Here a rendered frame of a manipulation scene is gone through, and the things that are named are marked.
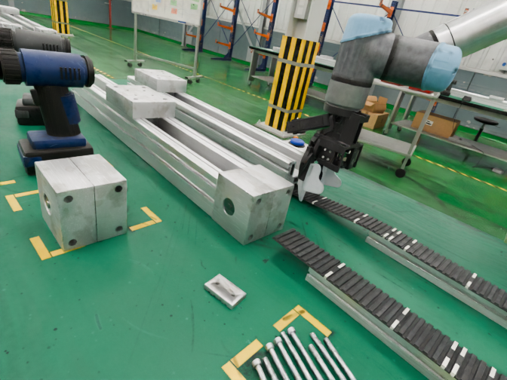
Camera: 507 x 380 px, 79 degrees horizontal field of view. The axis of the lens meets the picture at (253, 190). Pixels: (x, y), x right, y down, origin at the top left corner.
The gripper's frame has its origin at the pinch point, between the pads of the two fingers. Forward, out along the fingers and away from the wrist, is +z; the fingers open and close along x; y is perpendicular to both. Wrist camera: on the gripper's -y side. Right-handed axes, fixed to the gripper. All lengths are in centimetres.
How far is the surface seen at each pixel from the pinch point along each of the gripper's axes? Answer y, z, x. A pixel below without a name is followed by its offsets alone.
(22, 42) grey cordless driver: -59, -18, -39
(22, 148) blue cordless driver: -33, -3, -46
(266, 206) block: 5.5, -4.6, -20.3
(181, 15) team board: -508, -28, 275
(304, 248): 13.8, -1.4, -19.1
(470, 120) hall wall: -113, 55, 743
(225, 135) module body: -26.0, -4.3, -3.8
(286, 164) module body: -4.0, -5.7, -4.9
